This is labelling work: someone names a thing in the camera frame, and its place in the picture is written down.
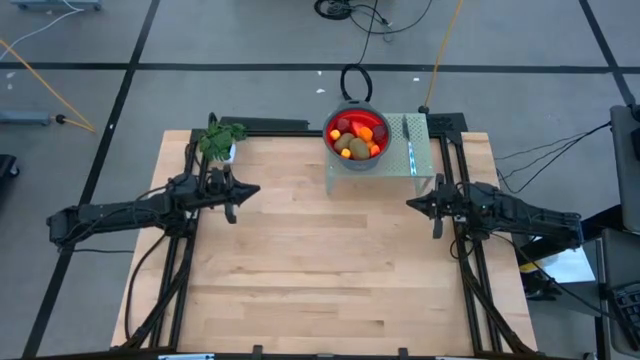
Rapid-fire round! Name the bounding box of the black cable loop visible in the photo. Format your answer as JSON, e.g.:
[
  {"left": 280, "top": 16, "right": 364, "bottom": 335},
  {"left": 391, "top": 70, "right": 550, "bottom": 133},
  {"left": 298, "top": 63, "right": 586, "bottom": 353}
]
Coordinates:
[{"left": 339, "top": 0, "right": 381, "bottom": 103}]

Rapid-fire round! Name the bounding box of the white floor cable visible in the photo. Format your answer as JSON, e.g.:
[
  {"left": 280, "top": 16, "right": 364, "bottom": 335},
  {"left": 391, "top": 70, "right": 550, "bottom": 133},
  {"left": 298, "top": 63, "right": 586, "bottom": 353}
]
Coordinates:
[{"left": 0, "top": 0, "right": 84, "bottom": 49}]

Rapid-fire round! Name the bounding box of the table knife with teal handle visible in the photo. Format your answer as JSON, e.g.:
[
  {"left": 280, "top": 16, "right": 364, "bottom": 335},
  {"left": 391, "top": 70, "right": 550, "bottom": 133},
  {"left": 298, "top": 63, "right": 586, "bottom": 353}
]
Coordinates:
[{"left": 401, "top": 113, "right": 419, "bottom": 177}]

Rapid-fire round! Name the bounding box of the brown-green kiwi fruit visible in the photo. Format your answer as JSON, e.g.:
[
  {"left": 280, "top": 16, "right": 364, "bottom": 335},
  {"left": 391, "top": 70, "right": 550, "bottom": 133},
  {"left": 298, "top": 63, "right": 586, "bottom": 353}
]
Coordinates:
[
  {"left": 348, "top": 137, "right": 372, "bottom": 161},
  {"left": 333, "top": 132, "right": 355, "bottom": 154}
]

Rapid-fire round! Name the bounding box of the black keyboard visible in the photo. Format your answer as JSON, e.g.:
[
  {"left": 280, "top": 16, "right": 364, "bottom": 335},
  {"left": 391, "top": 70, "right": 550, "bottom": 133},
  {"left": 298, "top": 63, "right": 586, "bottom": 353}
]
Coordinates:
[{"left": 610, "top": 282, "right": 640, "bottom": 324}]

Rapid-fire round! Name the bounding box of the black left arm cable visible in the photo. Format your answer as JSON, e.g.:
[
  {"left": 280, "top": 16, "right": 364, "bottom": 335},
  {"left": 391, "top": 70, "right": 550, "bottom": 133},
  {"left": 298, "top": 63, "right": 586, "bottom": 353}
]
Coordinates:
[{"left": 59, "top": 184, "right": 174, "bottom": 241}]

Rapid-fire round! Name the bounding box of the black aluminium table frame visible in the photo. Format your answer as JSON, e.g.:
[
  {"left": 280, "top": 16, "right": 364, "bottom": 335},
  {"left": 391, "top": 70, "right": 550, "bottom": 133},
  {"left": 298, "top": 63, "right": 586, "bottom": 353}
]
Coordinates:
[{"left": 110, "top": 115, "right": 539, "bottom": 360}]

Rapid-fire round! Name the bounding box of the green plant in white pot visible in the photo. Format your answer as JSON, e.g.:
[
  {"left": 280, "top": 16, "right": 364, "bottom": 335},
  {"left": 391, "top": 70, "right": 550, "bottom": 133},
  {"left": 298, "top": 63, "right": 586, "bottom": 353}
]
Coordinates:
[{"left": 196, "top": 112, "right": 248, "bottom": 164}]

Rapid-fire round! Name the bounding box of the yellow hanging cable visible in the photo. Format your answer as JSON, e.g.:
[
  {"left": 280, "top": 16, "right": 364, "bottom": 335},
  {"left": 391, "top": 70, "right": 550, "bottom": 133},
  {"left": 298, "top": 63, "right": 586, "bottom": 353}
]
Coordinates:
[
  {"left": 0, "top": 38, "right": 99, "bottom": 134},
  {"left": 422, "top": 0, "right": 465, "bottom": 114}
]

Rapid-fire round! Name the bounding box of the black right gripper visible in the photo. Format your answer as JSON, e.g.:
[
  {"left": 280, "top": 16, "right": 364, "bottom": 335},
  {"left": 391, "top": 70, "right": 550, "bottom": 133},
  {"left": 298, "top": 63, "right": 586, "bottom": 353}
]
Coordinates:
[{"left": 405, "top": 172, "right": 471, "bottom": 240}]

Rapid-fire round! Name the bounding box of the pale green perforated metal shelf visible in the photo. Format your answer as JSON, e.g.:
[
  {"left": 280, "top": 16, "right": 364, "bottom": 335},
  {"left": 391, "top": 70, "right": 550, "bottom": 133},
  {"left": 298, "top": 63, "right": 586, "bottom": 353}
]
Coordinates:
[{"left": 326, "top": 112, "right": 435, "bottom": 195}]

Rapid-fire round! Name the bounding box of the white paper sheet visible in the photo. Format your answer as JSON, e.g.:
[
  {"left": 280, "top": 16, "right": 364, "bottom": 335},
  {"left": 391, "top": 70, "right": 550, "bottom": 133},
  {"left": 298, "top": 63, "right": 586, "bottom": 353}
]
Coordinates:
[{"left": 519, "top": 252, "right": 597, "bottom": 285}]

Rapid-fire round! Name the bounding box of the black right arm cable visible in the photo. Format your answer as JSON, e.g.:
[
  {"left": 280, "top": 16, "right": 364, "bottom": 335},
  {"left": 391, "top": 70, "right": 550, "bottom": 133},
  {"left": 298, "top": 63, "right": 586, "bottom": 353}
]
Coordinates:
[{"left": 464, "top": 180, "right": 566, "bottom": 226}]

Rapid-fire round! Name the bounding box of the grey stand foot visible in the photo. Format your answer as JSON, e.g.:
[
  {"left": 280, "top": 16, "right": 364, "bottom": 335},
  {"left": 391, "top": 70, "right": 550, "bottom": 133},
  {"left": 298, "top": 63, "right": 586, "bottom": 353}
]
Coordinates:
[
  {"left": 12, "top": 0, "right": 104, "bottom": 12},
  {"left": 0, "top": 110, "right": 54, "bottom": 126}
]

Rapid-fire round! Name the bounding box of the red collapsible bowl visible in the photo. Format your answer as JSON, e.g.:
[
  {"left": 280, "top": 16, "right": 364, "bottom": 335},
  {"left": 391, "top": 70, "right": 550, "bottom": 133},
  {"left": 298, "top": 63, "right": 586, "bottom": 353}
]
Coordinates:
[{"left": 322, "top": 98, "right": 393, "bottom": 172}]

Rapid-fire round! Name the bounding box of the black power cable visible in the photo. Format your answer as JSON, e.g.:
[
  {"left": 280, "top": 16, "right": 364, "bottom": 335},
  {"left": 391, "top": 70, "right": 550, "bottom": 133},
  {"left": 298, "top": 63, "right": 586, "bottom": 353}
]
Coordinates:
[{"left": 123, "top": 232, "right": 169, "bottom": 341}]

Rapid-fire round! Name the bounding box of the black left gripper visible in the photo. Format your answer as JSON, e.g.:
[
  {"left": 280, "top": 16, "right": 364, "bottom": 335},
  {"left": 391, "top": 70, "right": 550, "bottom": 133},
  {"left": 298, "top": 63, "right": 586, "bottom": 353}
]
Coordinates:
[{"left": 203, "top": 164, "right": 262, "bottom": 225}]

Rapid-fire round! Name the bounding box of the black floor equipment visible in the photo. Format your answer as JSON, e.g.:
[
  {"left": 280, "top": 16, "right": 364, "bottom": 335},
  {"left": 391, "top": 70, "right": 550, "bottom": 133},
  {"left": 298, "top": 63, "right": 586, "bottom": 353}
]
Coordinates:
[{"left": 0, "top": 153, "right": 21, "bottom": 180}]

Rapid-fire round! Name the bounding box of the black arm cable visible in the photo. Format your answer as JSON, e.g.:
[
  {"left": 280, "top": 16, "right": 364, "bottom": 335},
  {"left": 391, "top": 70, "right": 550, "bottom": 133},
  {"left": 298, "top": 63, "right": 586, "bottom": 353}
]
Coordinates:
[
  {"left": 59, "top": 184, "right": 174, "bottom": 241},
  {"left": 464, "top": 180, "right": 566, "bottom": 226}
]

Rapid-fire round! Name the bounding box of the black floor cable bundle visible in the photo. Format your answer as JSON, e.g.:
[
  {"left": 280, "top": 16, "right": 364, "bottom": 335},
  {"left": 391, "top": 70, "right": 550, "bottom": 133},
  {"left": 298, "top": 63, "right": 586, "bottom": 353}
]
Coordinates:
[{"left": 313, "top": 0, "right": 436, "bottom": 41}]

